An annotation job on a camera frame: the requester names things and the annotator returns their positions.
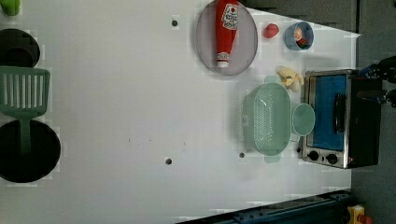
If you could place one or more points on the green plastic strainer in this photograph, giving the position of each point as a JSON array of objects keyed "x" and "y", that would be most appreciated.
[{"x": 266, "y": 119}]

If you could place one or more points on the grey round plate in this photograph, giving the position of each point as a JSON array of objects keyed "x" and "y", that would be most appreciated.
[{"x": 244, "y": 46}]

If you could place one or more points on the yellow peeled banana toy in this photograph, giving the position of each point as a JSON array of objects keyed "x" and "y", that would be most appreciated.
[{"x": 290, "y": 79}]

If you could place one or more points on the red ketchup bottle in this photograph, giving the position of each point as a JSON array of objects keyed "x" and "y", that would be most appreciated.
[{"x": 226, "y": 22}]

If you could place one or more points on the green mug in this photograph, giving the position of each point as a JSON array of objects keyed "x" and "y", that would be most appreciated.
[{"x": 302, "y": 121}]

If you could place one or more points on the blue bowl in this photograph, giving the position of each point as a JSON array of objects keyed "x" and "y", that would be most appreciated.
[{"x": 308, "y": 34}]

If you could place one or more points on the small red strawberry toy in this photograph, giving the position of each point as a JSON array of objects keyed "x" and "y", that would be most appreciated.
[{"x": 302, "y": 43}]

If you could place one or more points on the orange slice toy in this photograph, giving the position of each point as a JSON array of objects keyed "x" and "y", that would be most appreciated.
[{"x": 298, "y": 34}]

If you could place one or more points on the silver toaster oven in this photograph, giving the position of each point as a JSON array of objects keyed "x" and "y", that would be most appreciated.
[{"x": 347, "y": 128}]

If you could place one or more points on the green slotted spatula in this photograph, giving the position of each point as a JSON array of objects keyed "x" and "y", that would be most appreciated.
[{"x": 24, "y": 96}]

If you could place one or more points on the yellow red emergency button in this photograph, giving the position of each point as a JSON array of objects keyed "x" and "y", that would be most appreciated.
[{"x": 358, "y": 216}]

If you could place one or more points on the lime green object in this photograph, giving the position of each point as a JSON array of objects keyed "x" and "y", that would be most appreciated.
[{"x": 10, "y": 7}]

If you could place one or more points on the blue metal frame rail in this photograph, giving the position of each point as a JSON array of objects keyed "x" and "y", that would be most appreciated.
[{"x": 327, "y": 208}]

